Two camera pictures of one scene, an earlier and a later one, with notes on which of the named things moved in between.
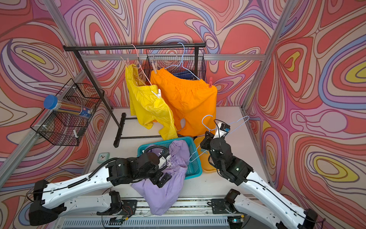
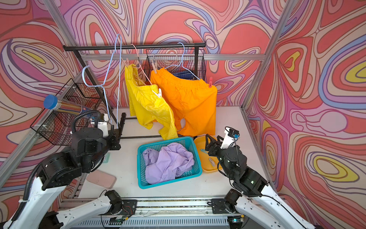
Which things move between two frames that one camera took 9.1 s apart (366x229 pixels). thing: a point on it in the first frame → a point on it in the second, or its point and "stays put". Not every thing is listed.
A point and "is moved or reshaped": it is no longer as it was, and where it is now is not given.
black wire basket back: [190, 62] stays put
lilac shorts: [156, 199] is moved or reshaped
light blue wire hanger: [209, 130] → [104, 79]
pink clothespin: [127, 62] stays put
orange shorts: [191, 99] stays put
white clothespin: [159, 95] stays put
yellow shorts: [147, 108] stays put
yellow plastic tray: [204, 154] stays put
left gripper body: [157, 176] → [113, 143]
